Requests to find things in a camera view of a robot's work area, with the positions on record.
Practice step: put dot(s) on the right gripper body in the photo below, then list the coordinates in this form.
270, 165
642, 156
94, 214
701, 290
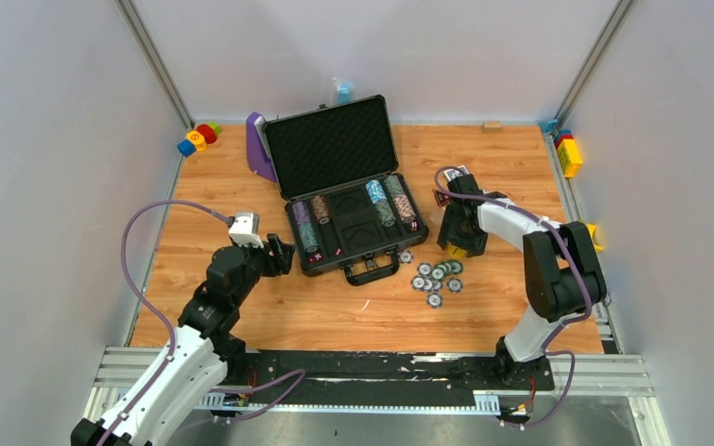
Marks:
467, 238

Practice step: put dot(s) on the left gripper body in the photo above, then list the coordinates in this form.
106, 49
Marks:
276, 254

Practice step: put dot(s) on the yellow big blind button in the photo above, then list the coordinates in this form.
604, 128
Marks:
455, 251

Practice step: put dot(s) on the teal poker chip stack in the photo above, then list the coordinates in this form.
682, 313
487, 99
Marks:
309, 238

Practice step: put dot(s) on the blue playing card deck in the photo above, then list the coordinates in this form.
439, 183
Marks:
452, 173

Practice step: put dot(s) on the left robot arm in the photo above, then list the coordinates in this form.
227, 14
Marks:
198, 355

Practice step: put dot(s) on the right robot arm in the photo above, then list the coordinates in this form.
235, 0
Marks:
563, 275

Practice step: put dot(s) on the black poker set case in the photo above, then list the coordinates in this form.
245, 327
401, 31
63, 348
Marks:
334, 151

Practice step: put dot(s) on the red triangular card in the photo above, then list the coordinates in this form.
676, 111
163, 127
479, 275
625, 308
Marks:
440, 198

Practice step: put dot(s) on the red die pair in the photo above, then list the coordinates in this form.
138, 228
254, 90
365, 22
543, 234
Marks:
315, 258

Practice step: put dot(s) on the pink white poker chip stack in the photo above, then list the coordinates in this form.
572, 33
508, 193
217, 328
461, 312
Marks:
404, 208

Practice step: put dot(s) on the purple poker chip stack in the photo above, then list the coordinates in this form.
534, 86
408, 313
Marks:
302, 213

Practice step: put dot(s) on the loose chip top left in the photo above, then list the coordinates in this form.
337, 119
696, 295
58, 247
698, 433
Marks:
424, 269

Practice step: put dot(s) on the loose chip right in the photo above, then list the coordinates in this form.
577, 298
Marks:
454, 285

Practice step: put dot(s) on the brown poker chip stack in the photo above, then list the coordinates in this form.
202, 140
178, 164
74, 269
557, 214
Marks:
320, 209

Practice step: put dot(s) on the dark green poker chip stack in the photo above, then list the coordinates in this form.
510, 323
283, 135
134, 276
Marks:
393, 186

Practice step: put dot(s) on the light blue poker chip stack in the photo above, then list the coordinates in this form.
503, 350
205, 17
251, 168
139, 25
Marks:
376, 192

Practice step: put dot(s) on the loose chip front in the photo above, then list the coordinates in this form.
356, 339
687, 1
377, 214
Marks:
434, 300

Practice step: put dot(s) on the purple stand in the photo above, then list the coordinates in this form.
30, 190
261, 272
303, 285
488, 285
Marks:
258, 160

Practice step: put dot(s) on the small wooden block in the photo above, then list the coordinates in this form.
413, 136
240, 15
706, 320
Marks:
492, 127

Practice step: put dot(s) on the yellow red toy brick block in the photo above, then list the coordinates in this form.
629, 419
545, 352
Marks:
569, 154

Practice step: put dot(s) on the yellow curved toy piece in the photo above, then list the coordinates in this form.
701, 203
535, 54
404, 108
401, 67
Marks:
593, 234

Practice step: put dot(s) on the coloured toy cylinders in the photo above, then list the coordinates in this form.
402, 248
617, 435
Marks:
199, 139

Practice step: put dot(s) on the light blue bottle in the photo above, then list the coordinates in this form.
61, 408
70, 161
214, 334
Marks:
342, 91

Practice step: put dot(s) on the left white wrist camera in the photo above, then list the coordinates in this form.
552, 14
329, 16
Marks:
244, 230

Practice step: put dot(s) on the loose chip near handle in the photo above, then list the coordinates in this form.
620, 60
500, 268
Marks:
406, 257

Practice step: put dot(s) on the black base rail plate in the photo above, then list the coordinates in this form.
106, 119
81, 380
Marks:
473, 371

